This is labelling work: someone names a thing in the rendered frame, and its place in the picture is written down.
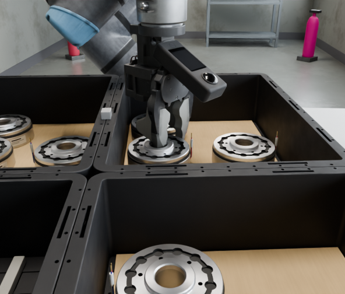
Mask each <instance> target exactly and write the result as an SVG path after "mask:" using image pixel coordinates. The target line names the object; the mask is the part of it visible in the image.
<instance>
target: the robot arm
mask: <svg viewBox="0 0 345 294"><path fill-rule="evenodd" d="M45 1H46V3H47V4H49V6H50V9H49V11H48V12H47V13H46V15H45V17H46V19H47V20H48V21H49V22H50V24H51V25H52V26H53V27H54V28H55V29H56V30H57V31H58V32H59V33H60V34H61V35H62V36H63V37H64V38H65V39H67V40H68V41H69V42H70V43H71V44H72V45H73V46H75V47H77V49H78V50H80V51H81V52H82V53H83V54H84V55H85V56H86V57H87V58H88V59H89V60H90V61H91V62H92V63H93V64H94V65H95V66H96V67H97V68H98V69H99V70H100V71H101V72H102V73H103V74H105V75H118V76H119V77H120V76H121V75H125V95H126V96H129V97H133V98H135V100H138V101H141V102H145V101H148V102H147V111H146V116H145V118H141V119H139V120H137V122H136V129H137V131H138V132H139V133H141V134H142V135H143V136H145V137H146V138H147V139H149V140H150V141H152V144H153V147H154V148H163V147H166V146H167V138H168V134H167V127H168V125H170V126H171V127H173V128H174V129H175V136H176V137H180V138H182V139H184V138H185V134H186V131H187V129H188V124H189V119H190V117H191V112H192V105H193V95H195V96H196V97H197V98H198V99H199V100H200V101H201V102H208V101H209V100H212V99H215V98H217V97H220V96H221V95H222V94H223V92H224V90H225V89H226V87H227V84H226V83H225V81H223V80H222V79H221V78H220V77H219V76H217V75H216V74H215V73H214V72H213V71H212V70H211V69H209V68H208V67H207V66H206V65H205V64H204V63H203V62H202V61H200V60H199V59H198V58H197V57H196V56H194V55H193V54H192V53H191V52H190V51H189V50H188V49H187V48H185V47H184V46H183V45H182V44H181V43H180V42H179V41H178V40H174V36H180V35H183V34H185V23H184V22H185V21H186V20H187V0H45ZM133 34H136V36H137V43H136V42H135V41H134V40H133V39H132V37H131V35H133ZM127 74H128V75H127ZM165 106H167V108H165Z"/></svg>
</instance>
